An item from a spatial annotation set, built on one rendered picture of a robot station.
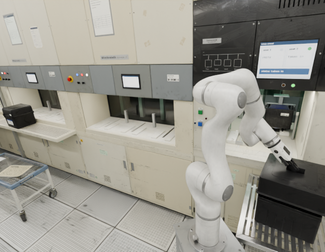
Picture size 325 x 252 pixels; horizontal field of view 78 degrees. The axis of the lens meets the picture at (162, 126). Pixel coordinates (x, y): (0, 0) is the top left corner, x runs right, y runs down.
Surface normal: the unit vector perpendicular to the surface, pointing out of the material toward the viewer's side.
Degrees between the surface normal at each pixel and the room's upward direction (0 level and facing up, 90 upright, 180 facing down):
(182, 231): 0
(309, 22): 90
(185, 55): 90
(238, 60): 90
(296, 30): 90
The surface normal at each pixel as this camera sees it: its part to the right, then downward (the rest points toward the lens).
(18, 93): 0.88, 0.13
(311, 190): -0.06, -0.92
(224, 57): -0.47, 0.36
